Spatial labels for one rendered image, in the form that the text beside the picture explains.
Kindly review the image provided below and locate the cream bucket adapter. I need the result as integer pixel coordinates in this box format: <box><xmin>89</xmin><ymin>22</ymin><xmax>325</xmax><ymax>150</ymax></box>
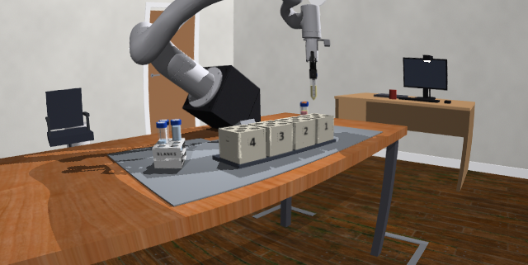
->
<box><xmin>248</xmin><ymin>121</ymin><xmax>293</xmax><ymax>157</ymax></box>
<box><xmin>219</xmin><ymin>125</ymin><xmax>266</xmax><ymax>164</ymax></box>
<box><xmin>274</xmin><ymin>116</ymin><xmax>315</xmax><ymax>150</ymax></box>
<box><xmin>297</xmin><ymin>113</ymin><xmax>334</xmax><ymax>144</ymax></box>

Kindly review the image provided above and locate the white tube rack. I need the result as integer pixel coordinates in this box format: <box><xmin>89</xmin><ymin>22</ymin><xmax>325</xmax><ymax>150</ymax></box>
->
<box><xmin>152</xmin><ymin>138</ymin><xmax>186</xmax><ymax>168</ymax></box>

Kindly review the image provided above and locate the water blank tube with white cap dot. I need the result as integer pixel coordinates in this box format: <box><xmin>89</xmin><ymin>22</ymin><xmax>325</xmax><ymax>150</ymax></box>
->
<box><xmin>171</xmin><ymin>119</ymin><xmax>182</xmax><ymax>141</ymax></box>

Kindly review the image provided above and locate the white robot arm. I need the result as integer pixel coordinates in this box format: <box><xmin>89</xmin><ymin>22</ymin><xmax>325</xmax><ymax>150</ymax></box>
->
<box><xmin>130</xmin><ymin>0</ymin><xmax>330</xmax><ymax>107</ymax></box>

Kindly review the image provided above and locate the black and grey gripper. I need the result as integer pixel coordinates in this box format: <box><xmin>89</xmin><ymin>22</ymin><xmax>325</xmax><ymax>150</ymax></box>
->
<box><xmin>304</xmin><ymin>39</ymin><xmax>319</xmax><ymax>79</ymax></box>

